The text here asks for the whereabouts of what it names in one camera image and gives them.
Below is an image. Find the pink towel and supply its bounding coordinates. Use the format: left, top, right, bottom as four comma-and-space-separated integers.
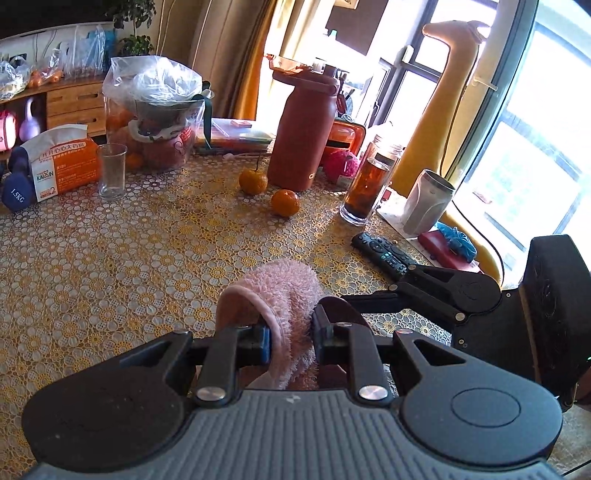
216, 258, 326, 392

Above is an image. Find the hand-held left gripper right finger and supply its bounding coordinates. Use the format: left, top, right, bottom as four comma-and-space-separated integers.
311, 306, 468, 407

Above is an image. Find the black remote control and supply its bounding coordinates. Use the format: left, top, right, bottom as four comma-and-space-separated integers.
351, 231, 420, 280

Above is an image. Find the red water bottle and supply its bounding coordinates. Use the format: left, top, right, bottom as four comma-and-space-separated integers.
264, 54, 341, 193

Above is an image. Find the clear glass jar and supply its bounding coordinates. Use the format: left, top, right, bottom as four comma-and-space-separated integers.
365, 133, 406, 195

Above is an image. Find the clear glass tumbler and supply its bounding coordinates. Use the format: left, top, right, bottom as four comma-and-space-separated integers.
97, 143, 128, 199

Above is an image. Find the plastic bag of oranges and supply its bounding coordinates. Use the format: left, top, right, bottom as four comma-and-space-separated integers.
25, 60, 65, 89

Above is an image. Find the wooden television cabinet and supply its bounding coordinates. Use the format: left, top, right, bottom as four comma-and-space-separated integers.
0, 74, 112, 139

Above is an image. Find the potted green plant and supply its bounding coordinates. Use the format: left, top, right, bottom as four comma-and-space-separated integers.
104, 0, 158, 57

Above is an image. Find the plastic bag of fruit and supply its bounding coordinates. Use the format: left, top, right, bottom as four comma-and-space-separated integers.
102, 55, 216, 174

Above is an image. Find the blue dumbbell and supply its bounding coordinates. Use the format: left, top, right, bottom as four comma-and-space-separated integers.
1, 146, 34, 212

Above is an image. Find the pink toy case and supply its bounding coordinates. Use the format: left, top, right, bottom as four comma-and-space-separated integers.
0, 110, 19, 151

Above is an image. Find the grey tumbler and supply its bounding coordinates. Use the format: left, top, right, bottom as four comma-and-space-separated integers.
403, 169, 456, 236

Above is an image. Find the orange tissue box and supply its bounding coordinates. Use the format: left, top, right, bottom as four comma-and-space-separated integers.
20, 124, 102, 203

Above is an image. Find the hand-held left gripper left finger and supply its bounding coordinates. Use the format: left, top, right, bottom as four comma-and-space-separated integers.
119, 324, 272, 409

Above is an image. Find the pink yarn ball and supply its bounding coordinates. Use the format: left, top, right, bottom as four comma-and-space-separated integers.
322, 150, 361, 186

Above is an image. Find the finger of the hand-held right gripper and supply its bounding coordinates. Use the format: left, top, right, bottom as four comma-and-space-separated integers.
344, 265, 467, 325

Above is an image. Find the purple kettlebell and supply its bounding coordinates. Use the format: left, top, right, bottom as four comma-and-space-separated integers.
18, 97, 42, 142

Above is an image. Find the blue mesh scrunchie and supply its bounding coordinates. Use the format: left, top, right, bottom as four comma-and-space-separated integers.
436, 221, 478, 260

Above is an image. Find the round orange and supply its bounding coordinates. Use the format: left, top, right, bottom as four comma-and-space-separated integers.
270, 189, 300, 217

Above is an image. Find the red notebook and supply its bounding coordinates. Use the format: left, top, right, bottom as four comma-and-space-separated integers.
417, 229, 479, 271

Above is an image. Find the plastic bag of snacks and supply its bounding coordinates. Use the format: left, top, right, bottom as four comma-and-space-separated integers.
0, 55, 32, 101

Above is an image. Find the black television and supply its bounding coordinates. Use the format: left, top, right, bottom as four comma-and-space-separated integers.
0, 0, 109, 40

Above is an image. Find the yellow curtain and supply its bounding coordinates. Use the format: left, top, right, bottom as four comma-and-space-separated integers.
188, 0, 280, 121

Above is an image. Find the yellow giraffe figure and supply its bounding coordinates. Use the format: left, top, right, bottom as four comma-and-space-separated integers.
392, 20, 505, 283

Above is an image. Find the window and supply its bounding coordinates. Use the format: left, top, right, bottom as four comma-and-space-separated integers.
369, 0, 591, 296

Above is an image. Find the orange with stem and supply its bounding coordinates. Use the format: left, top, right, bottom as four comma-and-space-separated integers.
239, 157, 269, 195

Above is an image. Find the clear plastic bag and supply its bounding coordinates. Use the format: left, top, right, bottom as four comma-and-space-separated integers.
60, 24, 108, 79

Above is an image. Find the glass of dark tea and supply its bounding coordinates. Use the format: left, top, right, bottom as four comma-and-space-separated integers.
340, 157, 391, 227

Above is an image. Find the orange container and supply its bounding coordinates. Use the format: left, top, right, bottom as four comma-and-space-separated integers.
323, 117, 369, 163

